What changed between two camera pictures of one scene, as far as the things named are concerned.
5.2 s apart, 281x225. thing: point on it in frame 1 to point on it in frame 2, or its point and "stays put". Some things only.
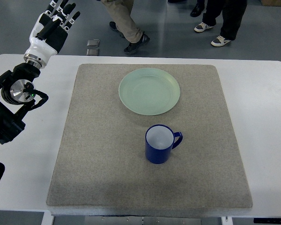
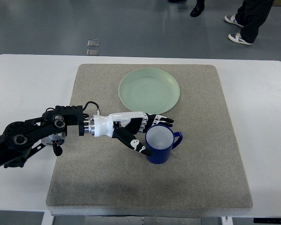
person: [233, 13] to [250, 14]
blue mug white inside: [160, 140] stays put
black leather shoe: [198, 8] stays put
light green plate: [149, 91] stays put
